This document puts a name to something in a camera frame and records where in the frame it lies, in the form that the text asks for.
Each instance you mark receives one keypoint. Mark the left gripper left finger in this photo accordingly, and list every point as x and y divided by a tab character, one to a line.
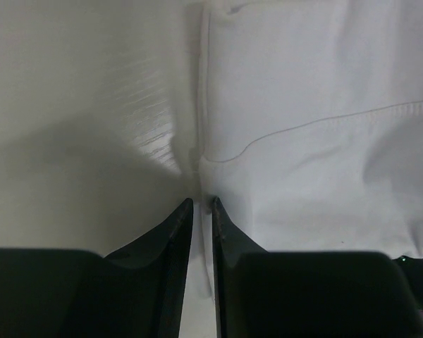
135	291

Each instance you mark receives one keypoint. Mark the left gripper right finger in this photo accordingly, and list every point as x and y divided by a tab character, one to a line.
259	293

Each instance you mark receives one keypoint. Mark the white skirt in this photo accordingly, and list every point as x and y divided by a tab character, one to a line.
310	129

